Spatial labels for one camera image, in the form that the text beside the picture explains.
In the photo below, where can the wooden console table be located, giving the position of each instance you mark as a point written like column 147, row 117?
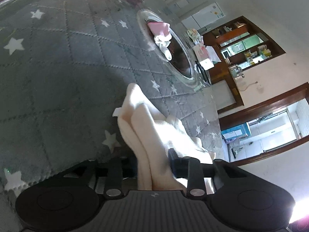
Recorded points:
column 221, row 77

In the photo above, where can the glass jar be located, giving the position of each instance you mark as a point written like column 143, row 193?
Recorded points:
column 233, row 69

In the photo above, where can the white refrigerator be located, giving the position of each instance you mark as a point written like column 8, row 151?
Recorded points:
column 207, row 14

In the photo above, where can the grey quilted star table cover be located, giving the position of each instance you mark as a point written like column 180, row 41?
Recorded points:
column 60, row 77

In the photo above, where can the dark round table inset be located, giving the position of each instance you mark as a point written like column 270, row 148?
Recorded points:
column 181, row 60

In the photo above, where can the white wall outlet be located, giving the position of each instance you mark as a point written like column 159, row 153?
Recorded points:
column 260, row 86

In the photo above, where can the blue cabinet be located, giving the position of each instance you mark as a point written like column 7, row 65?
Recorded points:
column 235, row 131

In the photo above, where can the pink and white sock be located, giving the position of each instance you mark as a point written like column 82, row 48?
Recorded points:
column 159, row 29

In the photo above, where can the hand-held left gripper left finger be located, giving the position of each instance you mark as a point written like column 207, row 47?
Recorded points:
column 115, row 172

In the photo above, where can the cream fleece garment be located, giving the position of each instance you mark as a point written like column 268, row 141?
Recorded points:
column 144, row 130

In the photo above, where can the patterned cloth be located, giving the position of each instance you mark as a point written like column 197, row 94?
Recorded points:
column 194, row 35

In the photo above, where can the white rectangular box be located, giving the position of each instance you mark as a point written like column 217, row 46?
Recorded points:
column 207, row 64

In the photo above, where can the wooden arch frame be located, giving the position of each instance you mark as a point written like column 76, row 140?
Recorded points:
column 265, row 104

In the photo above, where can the wooden display cabinet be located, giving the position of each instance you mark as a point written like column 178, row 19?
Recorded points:
column 231, row 35

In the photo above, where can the white tissue box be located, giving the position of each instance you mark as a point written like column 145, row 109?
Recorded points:
column 201, row 52

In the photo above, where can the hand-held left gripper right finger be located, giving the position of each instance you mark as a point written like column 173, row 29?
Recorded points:
column 177, row 165

